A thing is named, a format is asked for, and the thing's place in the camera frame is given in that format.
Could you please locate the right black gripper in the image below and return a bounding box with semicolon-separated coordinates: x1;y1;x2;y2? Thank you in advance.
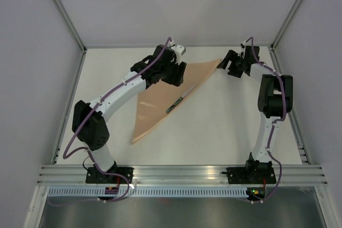
217;50;247;78

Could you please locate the green handled table knife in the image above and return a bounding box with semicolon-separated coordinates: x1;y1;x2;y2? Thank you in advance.
166;85;196;114

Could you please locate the peach cloth napkin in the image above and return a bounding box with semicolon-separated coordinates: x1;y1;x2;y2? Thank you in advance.
132;59;222;144

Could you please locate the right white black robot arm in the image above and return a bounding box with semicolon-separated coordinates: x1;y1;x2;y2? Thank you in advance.
217;46;293;183

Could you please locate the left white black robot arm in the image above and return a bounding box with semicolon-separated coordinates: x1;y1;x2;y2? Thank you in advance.
72;42;186;183

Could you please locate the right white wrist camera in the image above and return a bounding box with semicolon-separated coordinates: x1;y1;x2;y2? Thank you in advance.
240;41;246;49

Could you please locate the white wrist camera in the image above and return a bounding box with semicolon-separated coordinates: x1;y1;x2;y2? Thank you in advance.
240;41;246;49
171;44;186;64

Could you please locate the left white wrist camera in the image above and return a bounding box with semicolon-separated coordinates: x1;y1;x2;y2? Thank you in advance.
171;44;186;64

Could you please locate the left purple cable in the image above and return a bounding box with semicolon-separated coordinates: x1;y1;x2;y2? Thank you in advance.
63;36;176;207

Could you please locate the purple cable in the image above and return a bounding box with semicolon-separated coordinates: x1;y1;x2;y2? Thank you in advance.
242;36;283;204
63;36;176;207

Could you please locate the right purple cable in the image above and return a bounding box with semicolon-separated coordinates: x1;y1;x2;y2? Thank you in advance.
242;36;283;204

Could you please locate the left side aluminium rail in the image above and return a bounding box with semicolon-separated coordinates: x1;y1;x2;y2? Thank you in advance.
50;49;88;164

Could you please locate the aluminium rail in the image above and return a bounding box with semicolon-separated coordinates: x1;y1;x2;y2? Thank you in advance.
268;46;312;165
36;164;328;187
50;49;88;164

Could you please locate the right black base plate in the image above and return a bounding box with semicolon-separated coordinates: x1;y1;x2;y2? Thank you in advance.
221;167;277;185

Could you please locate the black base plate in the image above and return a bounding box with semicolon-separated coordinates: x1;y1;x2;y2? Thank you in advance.
221;167;277;185
85;167;134;184

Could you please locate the right aluminium frame post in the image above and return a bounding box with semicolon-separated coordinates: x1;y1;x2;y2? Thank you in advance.
270;0;304;51

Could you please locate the aluminium frame post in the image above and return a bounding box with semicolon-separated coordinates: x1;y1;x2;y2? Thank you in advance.
51;0;87;53
270;0;304;51

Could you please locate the right side aluminium rail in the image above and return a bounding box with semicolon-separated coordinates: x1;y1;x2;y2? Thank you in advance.
268;46;312;165

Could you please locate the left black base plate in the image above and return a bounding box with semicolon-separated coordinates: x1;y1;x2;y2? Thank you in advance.
85;167;134;184

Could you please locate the left aluminium frame post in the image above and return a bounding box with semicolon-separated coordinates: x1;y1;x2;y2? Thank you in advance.
51;0;87;53

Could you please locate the front aluminium rail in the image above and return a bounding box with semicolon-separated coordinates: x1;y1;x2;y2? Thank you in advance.
36;164;328;187

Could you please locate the white slotted cable duct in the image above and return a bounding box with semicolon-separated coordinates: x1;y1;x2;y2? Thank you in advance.
48;186;247;198

